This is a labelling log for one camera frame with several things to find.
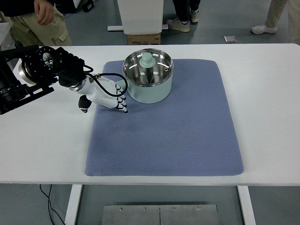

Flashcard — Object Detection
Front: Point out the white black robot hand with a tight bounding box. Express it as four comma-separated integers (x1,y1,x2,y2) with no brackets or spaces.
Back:
69,74,128,113

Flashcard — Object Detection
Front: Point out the green pot with handle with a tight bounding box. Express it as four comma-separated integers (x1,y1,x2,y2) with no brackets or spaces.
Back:
127,76,173,104

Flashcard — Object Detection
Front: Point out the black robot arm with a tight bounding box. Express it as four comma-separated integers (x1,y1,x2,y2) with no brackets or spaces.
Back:
0,43,86,114

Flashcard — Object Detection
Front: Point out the glass lid green knob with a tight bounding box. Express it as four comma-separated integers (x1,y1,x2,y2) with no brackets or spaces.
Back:
122,48,173,87

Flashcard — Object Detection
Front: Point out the cardboard box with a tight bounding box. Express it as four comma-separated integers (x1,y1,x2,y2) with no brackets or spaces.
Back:
127,33,161,45

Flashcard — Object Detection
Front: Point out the white cabinet on floor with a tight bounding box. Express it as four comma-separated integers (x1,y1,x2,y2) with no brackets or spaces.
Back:
107,0,168,35

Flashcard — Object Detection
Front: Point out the person in beige trousers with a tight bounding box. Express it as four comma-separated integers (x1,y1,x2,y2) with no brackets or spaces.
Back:
0,0,71,46

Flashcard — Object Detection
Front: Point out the black equipment case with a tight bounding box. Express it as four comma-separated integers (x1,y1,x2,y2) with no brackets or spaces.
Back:
60,0,96,14

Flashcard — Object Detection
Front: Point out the left white table leg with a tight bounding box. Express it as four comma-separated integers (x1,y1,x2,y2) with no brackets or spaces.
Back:
64,184,83,225

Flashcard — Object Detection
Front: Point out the white table leg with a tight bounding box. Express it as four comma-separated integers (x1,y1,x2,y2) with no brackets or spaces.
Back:
64,184,83,225
237,186,256,225

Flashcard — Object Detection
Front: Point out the blue quilted mat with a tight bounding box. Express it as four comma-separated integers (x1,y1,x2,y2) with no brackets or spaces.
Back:
85,59,244,176

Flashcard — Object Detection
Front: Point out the white side table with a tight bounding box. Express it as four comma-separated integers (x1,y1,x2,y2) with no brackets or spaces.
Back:
0,22,11,44

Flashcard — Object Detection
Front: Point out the person in dark trousers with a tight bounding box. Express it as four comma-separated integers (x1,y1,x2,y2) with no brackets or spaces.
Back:
166,0,201,33

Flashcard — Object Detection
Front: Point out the grey floor tile plate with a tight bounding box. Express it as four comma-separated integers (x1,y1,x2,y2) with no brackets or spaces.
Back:
224,36,237,43

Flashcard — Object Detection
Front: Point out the right white table leg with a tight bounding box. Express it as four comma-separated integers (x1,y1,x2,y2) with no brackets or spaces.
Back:
237,186,256,225

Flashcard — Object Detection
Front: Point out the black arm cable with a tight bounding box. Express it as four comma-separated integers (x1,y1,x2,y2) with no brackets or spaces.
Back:
82,65,128,97

